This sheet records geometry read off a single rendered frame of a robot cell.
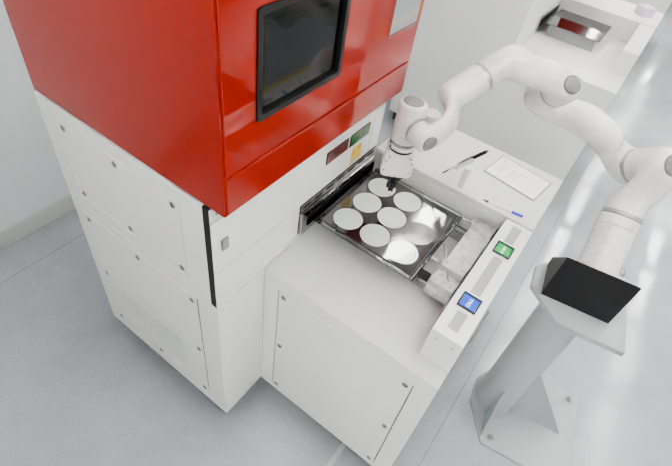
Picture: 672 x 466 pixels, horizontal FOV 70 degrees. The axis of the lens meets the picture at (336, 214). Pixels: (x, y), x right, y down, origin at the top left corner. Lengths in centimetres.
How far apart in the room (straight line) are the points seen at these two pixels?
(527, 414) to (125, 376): 175
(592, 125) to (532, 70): 25
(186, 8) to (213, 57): 9
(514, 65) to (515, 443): 156
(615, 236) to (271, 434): 147
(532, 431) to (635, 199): 117
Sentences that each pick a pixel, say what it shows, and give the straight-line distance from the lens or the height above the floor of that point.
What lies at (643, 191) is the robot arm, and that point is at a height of 118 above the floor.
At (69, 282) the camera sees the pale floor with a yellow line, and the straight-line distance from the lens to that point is 269.
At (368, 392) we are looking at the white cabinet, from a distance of 164.
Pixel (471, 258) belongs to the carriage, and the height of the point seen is 88.
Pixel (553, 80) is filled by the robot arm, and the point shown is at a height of 142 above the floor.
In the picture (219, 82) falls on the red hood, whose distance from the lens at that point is 91.
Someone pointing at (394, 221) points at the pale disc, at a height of 90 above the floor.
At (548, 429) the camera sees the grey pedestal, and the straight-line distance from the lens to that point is 248.
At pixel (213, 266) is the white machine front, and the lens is 130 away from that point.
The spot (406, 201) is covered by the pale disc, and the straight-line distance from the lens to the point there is 172.
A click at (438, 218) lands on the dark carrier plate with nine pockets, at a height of 90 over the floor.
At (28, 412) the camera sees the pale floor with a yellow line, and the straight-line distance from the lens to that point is 238.
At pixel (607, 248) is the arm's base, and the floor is 103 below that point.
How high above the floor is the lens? 203
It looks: 45 degrees down
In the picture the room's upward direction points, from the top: 10 degrees clockwise
